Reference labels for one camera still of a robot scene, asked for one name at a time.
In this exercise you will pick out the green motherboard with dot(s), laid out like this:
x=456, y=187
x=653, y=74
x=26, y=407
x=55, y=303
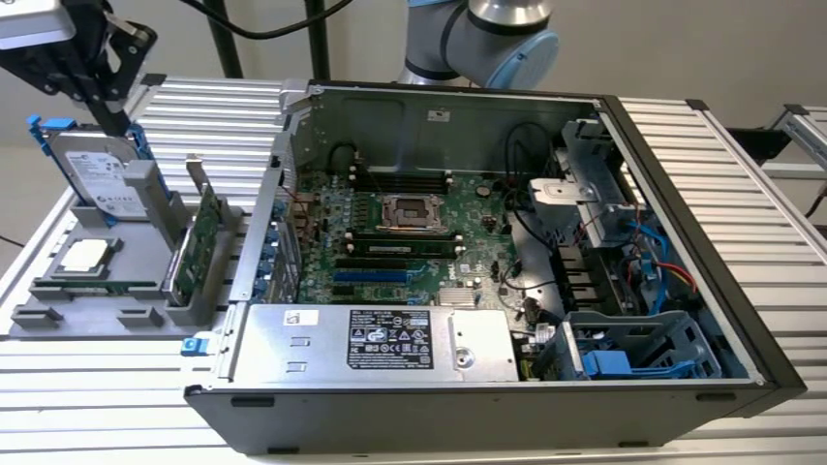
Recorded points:
x=424, y=292

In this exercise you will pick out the plain green RAM stick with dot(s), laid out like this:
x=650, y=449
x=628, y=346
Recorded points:
x=130, y=287

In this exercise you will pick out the silver chipset heat sink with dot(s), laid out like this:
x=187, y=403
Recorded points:
x=458, y=297

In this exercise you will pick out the blue case latch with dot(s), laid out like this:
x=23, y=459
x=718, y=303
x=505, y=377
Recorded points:
x=194, y=346

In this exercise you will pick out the silver power supply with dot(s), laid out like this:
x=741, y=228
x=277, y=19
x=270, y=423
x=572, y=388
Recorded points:
x=310, y=349

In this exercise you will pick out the long black expansion slot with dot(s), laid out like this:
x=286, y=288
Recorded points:
x=371, y=264

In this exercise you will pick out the aluminium side frame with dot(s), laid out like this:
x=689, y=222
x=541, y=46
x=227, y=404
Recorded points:
x=805, y=121

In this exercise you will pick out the silver CPU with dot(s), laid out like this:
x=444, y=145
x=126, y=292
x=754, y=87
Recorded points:
x=87, y=254

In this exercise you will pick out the black stand pole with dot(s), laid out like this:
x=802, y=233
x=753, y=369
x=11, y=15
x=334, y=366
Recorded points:
x=227, y=53
x=318, y=48

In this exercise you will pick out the blue disk carrier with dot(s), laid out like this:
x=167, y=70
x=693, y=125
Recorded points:
x=141, y=143

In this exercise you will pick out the metal drive cage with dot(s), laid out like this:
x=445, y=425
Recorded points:
x=562, y=191

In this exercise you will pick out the grey parts rack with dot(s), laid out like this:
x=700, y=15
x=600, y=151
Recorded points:
x=139, y=271

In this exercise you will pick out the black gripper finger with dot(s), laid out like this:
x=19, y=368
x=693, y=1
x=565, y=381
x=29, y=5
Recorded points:
x=139, y=43
x=53, y=72

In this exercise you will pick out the blue bay latch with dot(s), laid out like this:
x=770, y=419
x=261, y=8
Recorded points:
x=608, y=363

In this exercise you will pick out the black open PC case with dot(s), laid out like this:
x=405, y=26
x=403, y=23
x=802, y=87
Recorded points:
x=453, y=416

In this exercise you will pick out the silver hard disk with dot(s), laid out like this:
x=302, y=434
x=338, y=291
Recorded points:
x=97, y=169

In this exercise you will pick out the grey plastic disk bay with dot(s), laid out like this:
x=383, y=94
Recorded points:
x=621, y=320

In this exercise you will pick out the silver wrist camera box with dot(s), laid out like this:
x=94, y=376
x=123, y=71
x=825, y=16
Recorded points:
x=33, y=21

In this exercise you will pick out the RAM stick with white label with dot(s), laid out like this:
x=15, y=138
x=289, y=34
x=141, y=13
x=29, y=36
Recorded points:
x=391, y=249

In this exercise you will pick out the round coin battery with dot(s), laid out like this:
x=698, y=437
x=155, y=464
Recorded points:
x=484, y=190

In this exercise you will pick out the blue expansion slot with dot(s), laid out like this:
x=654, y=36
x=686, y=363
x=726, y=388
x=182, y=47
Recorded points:
x=371, y=278

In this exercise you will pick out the CPU socket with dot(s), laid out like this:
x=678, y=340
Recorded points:
x=410, y=210

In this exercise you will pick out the green graphics card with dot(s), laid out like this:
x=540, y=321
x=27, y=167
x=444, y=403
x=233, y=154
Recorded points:
x=197, y=252

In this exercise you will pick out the short black expansion slot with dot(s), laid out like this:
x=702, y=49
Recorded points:
x=343, y=291

